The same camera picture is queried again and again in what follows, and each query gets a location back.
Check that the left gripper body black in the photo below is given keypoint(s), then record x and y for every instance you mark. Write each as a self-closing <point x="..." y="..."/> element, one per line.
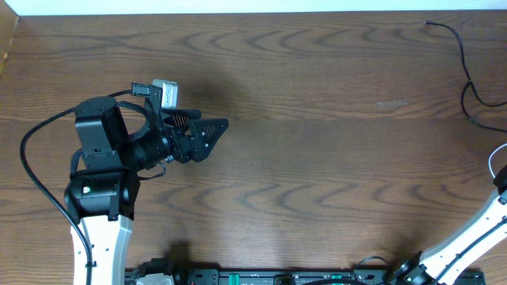
<point x="181" y="153"/>

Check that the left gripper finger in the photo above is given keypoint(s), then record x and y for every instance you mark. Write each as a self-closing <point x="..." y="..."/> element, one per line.
<point x="204" y="134"/>
<point x="180" y="117"/>

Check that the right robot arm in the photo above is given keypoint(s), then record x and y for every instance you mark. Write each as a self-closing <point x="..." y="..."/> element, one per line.
<point x="443" y="263"/>

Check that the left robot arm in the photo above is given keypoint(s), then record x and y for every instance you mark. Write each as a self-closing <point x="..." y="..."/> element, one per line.
<point x="119" y="139"/>

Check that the cardboard panel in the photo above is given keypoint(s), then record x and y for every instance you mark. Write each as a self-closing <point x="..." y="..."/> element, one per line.
<point x="8" y="24"/>

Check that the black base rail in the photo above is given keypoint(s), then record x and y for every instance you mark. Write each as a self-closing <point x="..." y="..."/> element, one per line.
<point x="163" y="271"/>

